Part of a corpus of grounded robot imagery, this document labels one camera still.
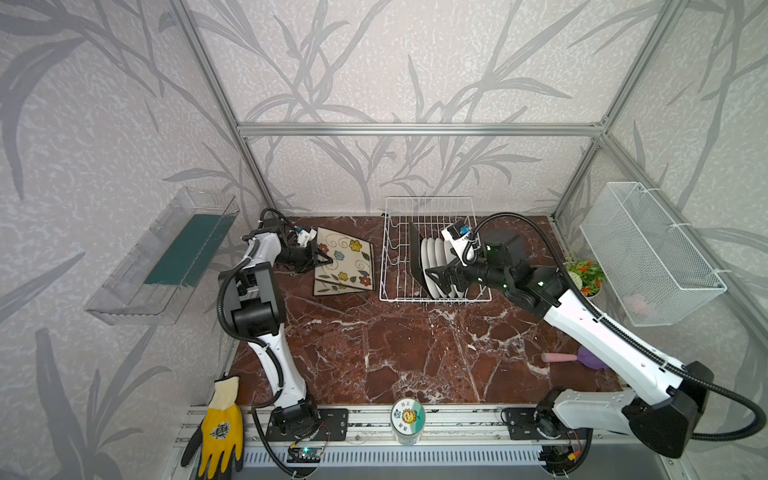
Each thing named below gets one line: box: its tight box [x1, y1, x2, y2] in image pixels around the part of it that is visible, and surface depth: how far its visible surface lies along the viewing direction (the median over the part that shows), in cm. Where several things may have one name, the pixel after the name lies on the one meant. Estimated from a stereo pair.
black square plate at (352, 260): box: [315, 226, 375, 291], surface depth 101 cm
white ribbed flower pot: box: [566, 260, 607, 299], surface depth 86 cm
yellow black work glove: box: [180, 376, 243, 477], surface depth 72 cm
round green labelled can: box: [390, 398, 426, 446], surface depth 69 cm
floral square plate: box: [313, 268, 373, 296], surface depth 97 cm
